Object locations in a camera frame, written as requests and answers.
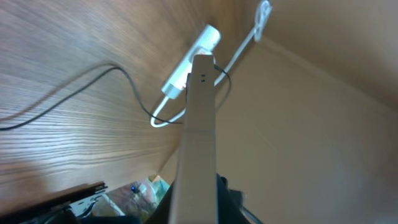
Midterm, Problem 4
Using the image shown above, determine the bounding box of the white power strip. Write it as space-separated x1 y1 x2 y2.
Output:
160 24 222 100

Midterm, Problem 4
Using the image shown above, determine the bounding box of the black USB charging cable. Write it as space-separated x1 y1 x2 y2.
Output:
0 63 232 131

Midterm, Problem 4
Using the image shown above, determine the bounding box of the blue Samsung Galaxy smartphone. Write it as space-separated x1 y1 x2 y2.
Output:
168 55 218 223

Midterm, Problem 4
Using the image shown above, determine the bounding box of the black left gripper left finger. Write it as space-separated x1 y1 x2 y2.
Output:
146 184 174 224

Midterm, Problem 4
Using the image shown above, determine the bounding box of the white power strip cord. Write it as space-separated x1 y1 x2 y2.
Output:
150 0 273 128

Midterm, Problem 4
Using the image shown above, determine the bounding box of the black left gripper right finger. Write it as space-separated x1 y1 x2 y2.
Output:
216 174 263 224

